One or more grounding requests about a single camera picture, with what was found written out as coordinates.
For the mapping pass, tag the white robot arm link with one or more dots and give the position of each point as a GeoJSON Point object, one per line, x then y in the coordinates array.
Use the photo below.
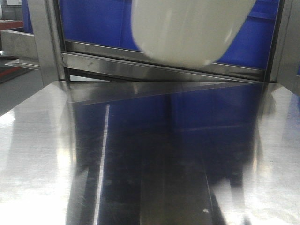
{"type": "Point", "coordinates": [187, 33]}

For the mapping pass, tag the stainless steel shelf rack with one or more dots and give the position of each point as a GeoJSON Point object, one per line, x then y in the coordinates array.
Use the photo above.
{"type": "Point", "coordinates": [111, 137]}

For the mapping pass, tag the large blue bin upper shelf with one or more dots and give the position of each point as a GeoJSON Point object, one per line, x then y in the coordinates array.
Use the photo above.
{"type": "Point", "coordinates": [107, 23]}

